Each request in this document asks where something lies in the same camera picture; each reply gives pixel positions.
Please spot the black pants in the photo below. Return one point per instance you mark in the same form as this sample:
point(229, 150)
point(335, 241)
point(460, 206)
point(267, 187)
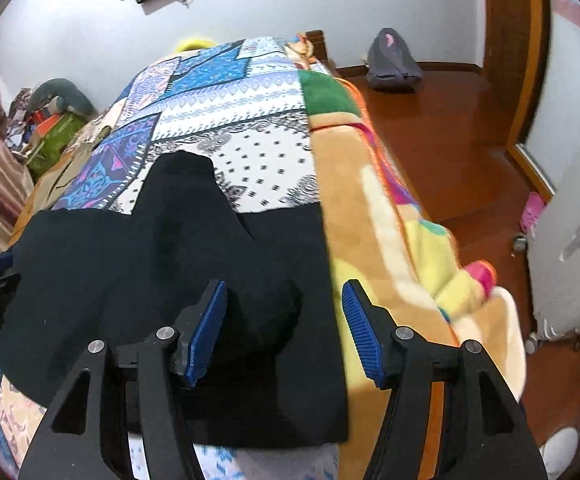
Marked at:
point(120, 270)

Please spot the yellow foam tube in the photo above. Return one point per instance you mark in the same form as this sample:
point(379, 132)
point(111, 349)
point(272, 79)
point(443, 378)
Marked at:
point(195, 42)

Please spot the green basket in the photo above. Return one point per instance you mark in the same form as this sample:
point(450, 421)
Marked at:
point(55, 142)

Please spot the wooden bed frame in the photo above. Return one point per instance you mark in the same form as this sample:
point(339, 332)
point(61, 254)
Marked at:
point(317, 42)

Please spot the pink slipper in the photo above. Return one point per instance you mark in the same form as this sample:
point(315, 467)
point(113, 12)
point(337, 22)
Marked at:
point(532, 212)

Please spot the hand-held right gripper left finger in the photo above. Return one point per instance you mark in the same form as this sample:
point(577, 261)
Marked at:
point(205, 335)

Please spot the white suitcase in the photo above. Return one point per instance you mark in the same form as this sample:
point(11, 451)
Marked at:
point(570, 260)

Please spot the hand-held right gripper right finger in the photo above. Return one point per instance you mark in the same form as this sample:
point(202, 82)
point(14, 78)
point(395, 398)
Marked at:
point(362, 330)

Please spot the grey plush pillow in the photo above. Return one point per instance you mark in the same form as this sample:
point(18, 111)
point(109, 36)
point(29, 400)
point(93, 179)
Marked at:
point(62, 89)

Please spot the pile of printed cloths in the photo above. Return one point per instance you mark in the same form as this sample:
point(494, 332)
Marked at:
point(20, 120)

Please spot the orange printed fleece blanket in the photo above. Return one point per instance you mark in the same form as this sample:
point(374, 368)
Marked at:
point(350, 200)

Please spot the grey backpack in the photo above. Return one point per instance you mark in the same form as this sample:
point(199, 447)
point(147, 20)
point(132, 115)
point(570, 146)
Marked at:
point(392, 67)

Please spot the blue patchwork bedspread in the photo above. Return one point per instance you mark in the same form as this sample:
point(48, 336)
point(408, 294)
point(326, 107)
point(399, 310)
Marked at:
point(250, 110)

